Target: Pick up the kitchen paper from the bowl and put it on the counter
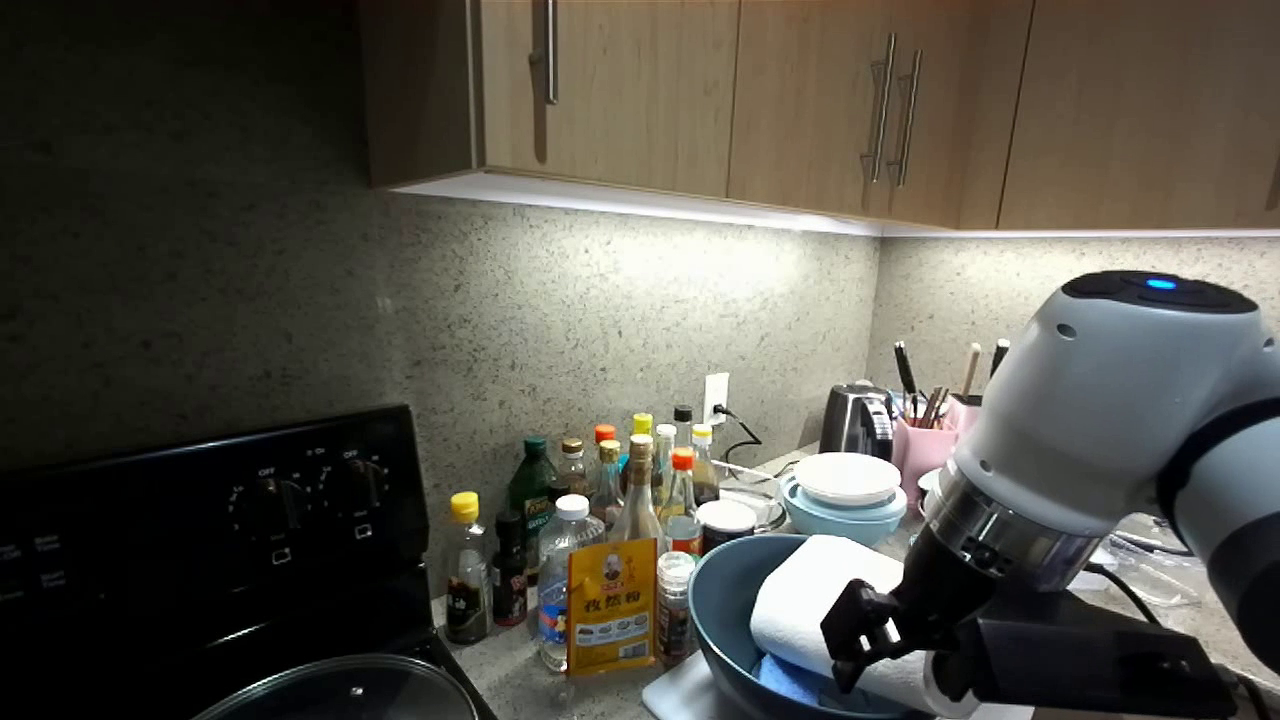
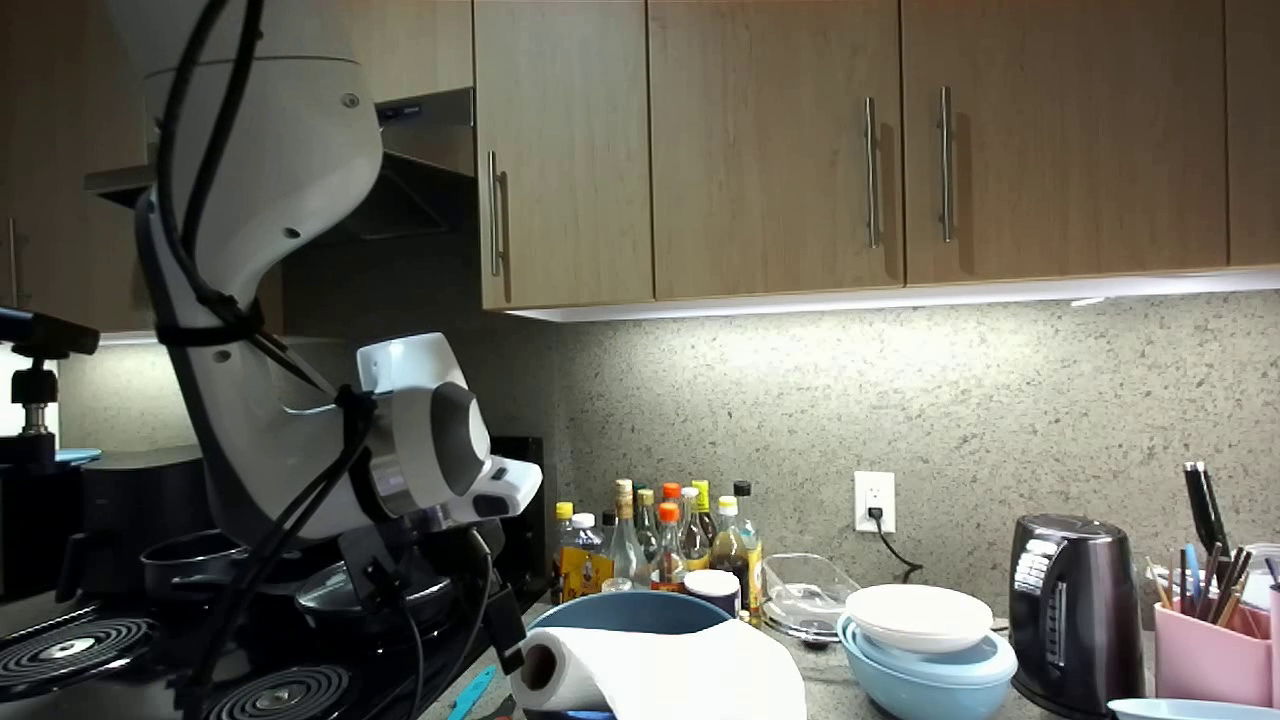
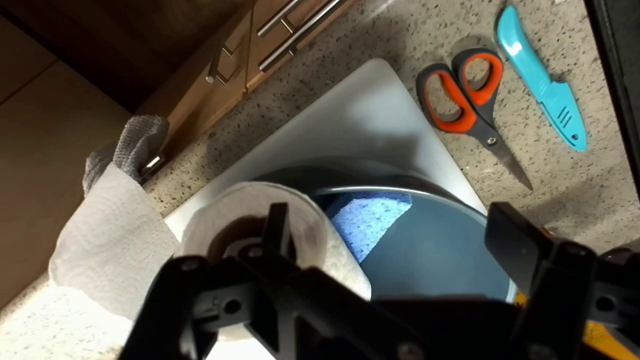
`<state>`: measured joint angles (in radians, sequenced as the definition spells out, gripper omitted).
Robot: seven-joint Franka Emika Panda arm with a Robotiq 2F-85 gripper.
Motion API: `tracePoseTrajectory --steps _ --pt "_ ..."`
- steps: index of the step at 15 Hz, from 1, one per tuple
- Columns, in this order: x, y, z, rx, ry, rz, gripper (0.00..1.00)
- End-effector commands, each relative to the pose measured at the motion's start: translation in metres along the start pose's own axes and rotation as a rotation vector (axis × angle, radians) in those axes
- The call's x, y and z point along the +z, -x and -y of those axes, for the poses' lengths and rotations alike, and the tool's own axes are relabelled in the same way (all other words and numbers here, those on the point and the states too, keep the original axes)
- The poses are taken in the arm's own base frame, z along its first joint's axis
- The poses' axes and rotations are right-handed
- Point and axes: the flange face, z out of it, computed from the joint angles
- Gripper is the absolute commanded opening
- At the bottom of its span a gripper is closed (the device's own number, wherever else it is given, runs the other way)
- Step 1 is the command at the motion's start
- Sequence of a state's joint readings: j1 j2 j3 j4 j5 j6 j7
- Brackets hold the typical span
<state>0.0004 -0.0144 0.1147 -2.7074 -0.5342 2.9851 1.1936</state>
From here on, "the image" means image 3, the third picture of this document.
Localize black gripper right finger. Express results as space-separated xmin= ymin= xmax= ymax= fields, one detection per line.
xmin=483 ymin=201 xmax=555 ymax=296

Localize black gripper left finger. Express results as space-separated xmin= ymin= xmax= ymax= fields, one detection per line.
xmin=260 ymin=201 xmax=290 ymax=259

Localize white kitchen paper roll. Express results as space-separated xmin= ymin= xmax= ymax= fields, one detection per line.
xmin=45 ymin=163 xmax=373 ymax=322

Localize dark blue bowl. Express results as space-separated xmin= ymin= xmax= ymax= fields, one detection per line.
xmin=255 ymin=159 xmax=518 ymax=304

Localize blue sponge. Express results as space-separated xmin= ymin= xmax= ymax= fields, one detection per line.
xmin=324 ymin=190 xmax=413 ymax=265

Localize white cutting board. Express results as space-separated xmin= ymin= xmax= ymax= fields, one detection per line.
xmin=162 ymin=57 xmax=488 ymax=243

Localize teal knife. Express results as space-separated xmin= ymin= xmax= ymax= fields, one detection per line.
xmin=494 ymin=5 xmax=589 ymax=155

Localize grey dish towel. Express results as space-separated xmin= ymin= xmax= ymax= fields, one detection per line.
xmin=80 ymin=115 xmax=170 ymax=196

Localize black stove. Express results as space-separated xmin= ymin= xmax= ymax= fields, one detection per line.
xmin=585 ymin=0 xmax=640 ymax=176

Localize orange handled scissors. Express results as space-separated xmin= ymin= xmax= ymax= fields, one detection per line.
xmin=416 ymin=46 xmax=536 ymax=193

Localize steel drawer handle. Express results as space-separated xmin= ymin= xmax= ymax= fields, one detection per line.
xmin=258 ymin=0 xmax=342 ymax=72
xmin=255 ymin=0 xmax=299 ymax=39

